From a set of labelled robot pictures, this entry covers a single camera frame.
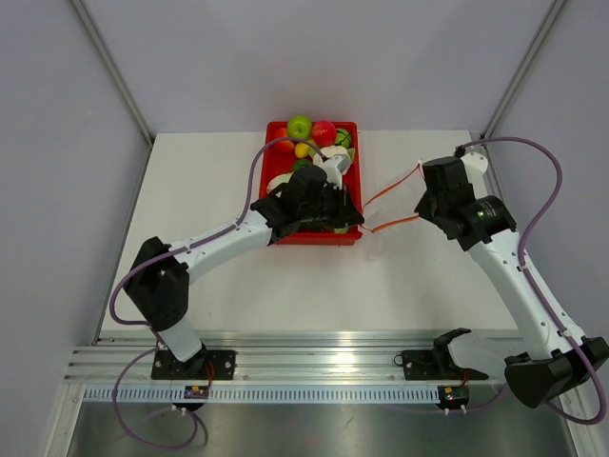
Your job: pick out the white cauliflower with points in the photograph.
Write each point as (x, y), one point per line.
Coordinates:
(330, 151)

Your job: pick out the yellow pepper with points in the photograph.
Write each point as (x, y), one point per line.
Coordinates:
(305, 150)

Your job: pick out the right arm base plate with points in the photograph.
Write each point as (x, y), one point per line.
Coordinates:
(434, 365)

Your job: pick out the clear zip top bag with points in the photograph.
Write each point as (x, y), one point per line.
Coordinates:
(390, 216)

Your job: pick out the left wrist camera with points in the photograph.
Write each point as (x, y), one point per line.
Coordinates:
(335, 167)

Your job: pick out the green apple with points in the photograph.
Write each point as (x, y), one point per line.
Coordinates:
(299, 126)

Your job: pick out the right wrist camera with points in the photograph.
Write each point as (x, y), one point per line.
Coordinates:
(476, 164)

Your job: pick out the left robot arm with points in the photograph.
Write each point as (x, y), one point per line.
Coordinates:
(159, 280)

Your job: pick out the green lime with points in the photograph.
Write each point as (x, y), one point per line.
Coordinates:
(301, 163)

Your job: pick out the right frame post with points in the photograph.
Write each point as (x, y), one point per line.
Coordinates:
(528, 60)

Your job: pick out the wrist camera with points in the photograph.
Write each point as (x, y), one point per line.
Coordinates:
(335, 167)
(476, 164)

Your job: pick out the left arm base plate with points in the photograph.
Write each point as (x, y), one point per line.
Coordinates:
(206, 364)

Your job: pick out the red orange peach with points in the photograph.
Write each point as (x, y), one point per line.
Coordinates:
(281, 143)

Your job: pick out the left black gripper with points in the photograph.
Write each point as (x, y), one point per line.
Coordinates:
(345, 210)

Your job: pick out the green lettuce cabbage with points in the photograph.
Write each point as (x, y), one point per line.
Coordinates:
(278, 181)

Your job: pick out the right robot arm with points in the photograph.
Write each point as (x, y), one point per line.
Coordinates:
(559, 356)

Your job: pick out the red plastic tray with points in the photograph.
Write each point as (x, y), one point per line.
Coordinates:
(275, 162)

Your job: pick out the frame post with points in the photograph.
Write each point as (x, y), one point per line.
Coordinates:
(528, 60)
(93, 33)

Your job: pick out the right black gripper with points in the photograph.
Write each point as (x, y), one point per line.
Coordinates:
(423, 208)

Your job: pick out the left frame post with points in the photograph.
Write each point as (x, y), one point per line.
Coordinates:
(93, 33)

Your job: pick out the aluminium mounting rail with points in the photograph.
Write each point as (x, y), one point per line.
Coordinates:
(298, 368)

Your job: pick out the dark green round vegetable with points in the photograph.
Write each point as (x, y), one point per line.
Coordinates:
(343, 138)

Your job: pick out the red apple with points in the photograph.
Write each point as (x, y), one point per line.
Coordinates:
(323, 133)

